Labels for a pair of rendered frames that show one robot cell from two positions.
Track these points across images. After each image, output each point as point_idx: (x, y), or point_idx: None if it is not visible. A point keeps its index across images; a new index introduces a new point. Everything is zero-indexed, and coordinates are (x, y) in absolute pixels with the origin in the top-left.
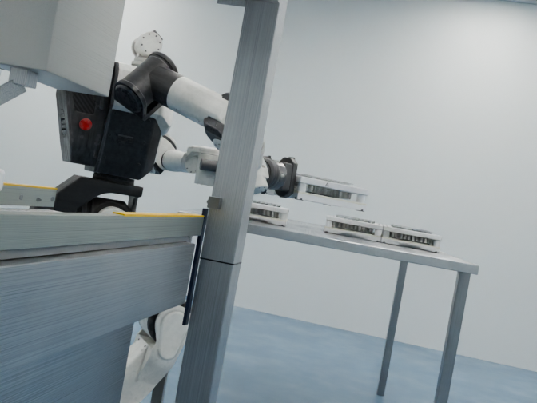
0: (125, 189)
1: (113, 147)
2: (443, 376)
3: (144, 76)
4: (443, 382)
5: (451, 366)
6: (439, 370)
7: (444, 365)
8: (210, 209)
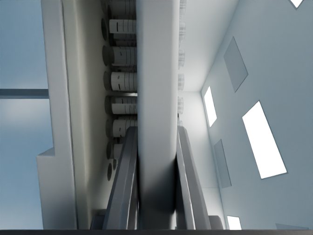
0: None
1: None
2: (35, 96)
3: None
4: (31, 96)
5: (46, 98)
6: (38, 89)
7: (43, 96)
8: None
